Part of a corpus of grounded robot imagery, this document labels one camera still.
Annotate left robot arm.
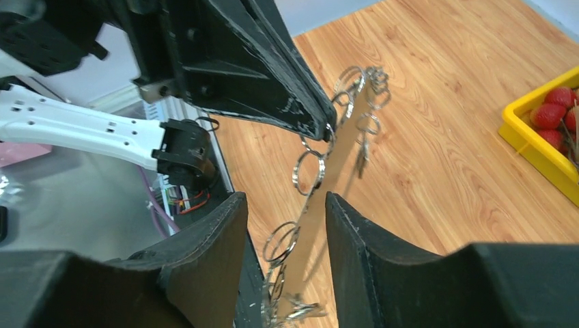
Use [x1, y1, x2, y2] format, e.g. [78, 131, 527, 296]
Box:
[1, 1, 337, 190]

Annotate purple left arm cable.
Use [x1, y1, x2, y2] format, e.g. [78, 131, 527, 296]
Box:
[137, 165, 181, 239]

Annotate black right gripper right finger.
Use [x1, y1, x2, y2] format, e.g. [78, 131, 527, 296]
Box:
[325, 193, 578, 327]

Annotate metal key holder plate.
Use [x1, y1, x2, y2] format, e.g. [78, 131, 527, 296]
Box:
[261, 66, 391, 327]

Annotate yellow plastic bin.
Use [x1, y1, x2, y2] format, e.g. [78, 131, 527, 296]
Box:
[498, 66, 578, 205]

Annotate strawberries in bin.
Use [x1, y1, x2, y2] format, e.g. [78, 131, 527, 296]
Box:
[529, 86, 578, 161]

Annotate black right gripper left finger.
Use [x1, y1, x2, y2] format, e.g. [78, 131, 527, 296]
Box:
[1, 192, 248, 327]

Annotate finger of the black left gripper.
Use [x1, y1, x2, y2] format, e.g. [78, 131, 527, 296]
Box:
[131, 1, 337, 141]

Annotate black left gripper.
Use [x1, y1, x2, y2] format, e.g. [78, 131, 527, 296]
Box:
[1, 1, 181, 103]

